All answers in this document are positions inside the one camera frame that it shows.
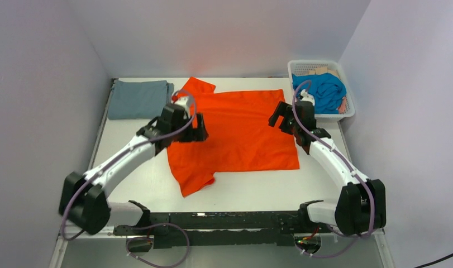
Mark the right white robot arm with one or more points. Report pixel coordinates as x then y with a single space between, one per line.
361 206

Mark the orange t shirt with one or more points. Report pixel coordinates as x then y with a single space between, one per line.
240 139

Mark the blue t shirt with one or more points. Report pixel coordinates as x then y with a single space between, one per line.
297 80

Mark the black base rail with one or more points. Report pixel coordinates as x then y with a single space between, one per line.
279 228

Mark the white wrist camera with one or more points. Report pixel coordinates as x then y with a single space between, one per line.
187 103
306 97

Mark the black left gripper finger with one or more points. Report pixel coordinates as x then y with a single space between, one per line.
191 134
201 133

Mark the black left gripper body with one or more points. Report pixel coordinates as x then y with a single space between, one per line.
191 129

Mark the folded grey-blue t shirt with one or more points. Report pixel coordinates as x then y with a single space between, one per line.
139 100

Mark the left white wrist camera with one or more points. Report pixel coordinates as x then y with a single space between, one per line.
187 103

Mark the white plastic basket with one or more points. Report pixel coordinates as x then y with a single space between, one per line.
308 67

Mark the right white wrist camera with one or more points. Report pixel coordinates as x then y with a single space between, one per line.
306 97

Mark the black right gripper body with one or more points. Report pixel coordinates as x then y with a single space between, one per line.
285 117

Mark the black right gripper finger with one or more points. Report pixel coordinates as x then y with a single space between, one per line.
280 111
288 122

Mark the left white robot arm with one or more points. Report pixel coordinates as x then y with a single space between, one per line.
84 198

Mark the aluminium table frame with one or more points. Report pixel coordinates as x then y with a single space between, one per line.
153 185

